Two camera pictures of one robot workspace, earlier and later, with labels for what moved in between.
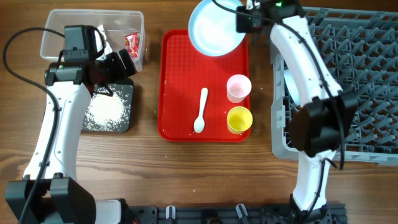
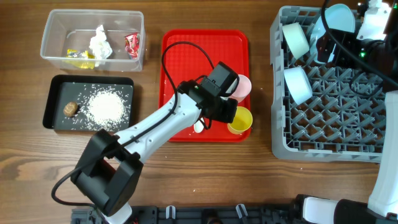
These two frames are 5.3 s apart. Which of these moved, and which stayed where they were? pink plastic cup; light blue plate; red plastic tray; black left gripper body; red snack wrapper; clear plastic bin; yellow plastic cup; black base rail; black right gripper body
Moved: black right gripper body; black left gripper body; light blue plate
Stayed: yellow plastic cup; black base rail; pink plastic cup; red plastic tray; red snack wrapper; clear plastic bin
